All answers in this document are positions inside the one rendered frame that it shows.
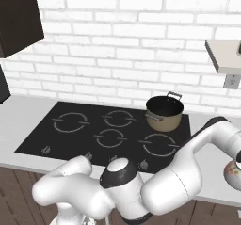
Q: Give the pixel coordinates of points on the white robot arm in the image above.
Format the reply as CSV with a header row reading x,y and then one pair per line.
x,y
175,178

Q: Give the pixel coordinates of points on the white floral kettle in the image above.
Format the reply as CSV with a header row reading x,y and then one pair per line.
x,y
233,173

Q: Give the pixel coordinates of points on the black glass hob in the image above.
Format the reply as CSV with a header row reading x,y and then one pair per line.
x,y
88,137

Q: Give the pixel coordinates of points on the tan pot with black interior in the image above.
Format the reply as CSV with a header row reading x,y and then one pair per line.
x,y
164,122

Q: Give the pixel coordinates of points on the black hob knob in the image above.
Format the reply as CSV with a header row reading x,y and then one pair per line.
x,y
113,158
46,150
144,164
89,155

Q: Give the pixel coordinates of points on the black appliance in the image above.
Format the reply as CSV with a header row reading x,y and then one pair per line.
x,y
3,86

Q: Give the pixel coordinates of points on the dark item on shelf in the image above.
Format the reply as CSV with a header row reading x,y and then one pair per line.
x,y
239,49

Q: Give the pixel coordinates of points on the brown wooden base cupboards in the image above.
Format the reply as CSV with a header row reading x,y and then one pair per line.
x,y
15,197

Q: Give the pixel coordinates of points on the grey wall socket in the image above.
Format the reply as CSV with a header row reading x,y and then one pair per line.
x,y
231,81

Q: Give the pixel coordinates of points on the beige wall shelf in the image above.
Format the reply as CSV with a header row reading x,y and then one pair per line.
x,y
224,56

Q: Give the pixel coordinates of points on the dark brown wall cupboard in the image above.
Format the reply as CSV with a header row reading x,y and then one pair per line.
x,y
17,18

